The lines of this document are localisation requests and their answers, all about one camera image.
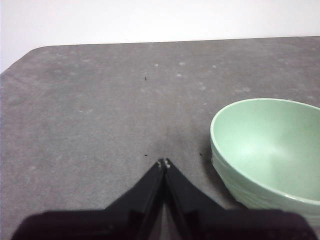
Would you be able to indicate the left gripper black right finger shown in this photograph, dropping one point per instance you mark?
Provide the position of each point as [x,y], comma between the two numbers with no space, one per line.
[185,192]

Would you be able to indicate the green ribbed bowl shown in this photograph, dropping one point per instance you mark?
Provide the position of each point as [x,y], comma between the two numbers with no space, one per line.
[262,150]

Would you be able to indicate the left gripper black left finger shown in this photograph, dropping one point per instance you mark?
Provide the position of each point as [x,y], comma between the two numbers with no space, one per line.
[142,195]

